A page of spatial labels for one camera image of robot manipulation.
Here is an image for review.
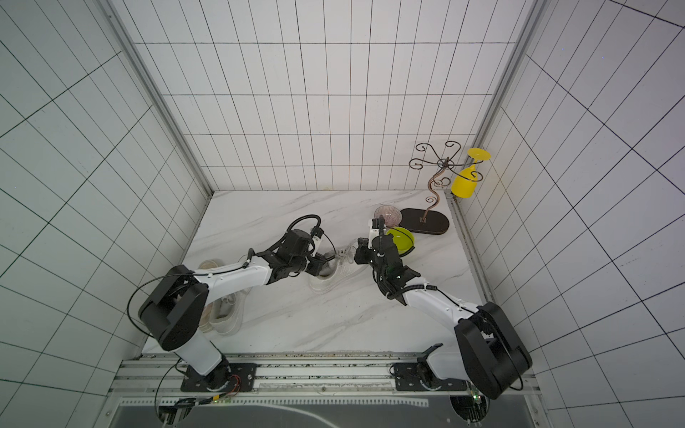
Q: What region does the aluminium rail frame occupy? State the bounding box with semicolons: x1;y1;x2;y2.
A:
100;352;485;421

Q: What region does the lime green plastic bowl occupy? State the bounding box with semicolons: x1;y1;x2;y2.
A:
388;228;415;257

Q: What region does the black oval stand base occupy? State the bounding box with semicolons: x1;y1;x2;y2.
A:
400;208;450;235

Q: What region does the pink marbled bowl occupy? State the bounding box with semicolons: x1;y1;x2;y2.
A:
374;205;402;228

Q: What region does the beige shoe near wall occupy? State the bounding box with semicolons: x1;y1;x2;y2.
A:
198;259;225;270

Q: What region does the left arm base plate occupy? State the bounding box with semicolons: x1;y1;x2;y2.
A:
180;363;258;393

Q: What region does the yellow plastic goblet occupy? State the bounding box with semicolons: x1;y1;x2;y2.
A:
451;148;492;199

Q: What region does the white sneaker with laces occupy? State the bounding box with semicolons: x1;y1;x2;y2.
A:
309;240;367;294

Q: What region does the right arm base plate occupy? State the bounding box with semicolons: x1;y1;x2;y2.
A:
389;361;467;392

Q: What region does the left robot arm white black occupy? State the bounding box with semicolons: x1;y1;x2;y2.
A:
138;214;333;390

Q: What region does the curly metal cup stand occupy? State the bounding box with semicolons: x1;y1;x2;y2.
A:
409;140;473;210

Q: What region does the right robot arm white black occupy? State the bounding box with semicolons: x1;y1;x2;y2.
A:
354;217;533;399

